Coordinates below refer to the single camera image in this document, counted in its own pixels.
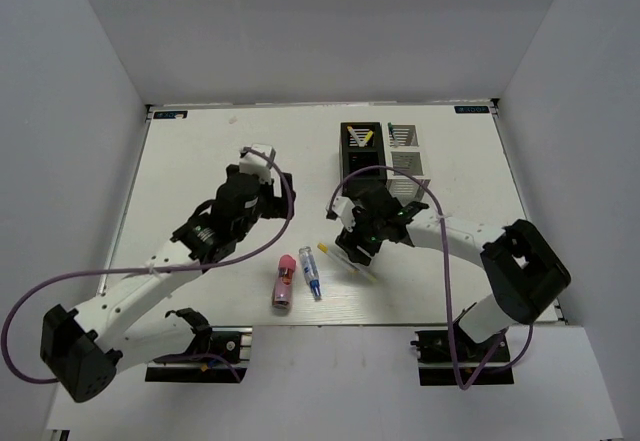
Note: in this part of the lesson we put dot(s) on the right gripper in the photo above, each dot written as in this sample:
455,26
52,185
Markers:
348,240

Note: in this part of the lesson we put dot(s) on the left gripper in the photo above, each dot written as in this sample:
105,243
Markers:
285,211

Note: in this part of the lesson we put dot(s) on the yellow capped white marker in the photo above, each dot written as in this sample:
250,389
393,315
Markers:
357,136

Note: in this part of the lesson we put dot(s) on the green capped pen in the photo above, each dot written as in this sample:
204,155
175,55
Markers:
393,135

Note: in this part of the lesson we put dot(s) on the yellow white pen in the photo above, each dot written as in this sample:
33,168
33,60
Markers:
368,137

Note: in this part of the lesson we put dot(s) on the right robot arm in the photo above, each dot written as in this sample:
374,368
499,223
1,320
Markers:
524,273

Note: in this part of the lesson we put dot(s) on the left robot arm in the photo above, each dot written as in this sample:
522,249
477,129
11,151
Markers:
86,346

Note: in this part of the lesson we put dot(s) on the blue correction tape pen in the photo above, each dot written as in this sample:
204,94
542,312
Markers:
310,271

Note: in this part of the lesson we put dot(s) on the pink glue stick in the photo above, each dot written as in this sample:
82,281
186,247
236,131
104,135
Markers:
282,289

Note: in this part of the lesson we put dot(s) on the black slotted pen holder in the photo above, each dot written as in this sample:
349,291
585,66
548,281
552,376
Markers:
354,158

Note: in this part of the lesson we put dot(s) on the white slotted pen holder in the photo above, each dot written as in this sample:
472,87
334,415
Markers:
410,158

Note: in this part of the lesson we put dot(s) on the left blue table label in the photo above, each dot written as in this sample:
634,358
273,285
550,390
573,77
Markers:
170,115

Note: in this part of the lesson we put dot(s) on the blue table label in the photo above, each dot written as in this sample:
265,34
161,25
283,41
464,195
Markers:
170,115
471,109

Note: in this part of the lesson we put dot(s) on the right blue table label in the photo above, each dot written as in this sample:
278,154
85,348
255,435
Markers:
471,109

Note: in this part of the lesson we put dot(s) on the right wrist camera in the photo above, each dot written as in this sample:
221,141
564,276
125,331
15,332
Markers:
341,208

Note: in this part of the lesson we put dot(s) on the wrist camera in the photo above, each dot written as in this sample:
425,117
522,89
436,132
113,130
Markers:
257,160
341,208

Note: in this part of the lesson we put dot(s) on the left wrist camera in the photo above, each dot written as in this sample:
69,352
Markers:
257,160

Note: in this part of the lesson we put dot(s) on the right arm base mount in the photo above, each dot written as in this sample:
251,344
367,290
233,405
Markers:
435,366

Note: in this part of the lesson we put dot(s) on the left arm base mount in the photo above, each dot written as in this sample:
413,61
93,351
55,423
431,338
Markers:
220,355

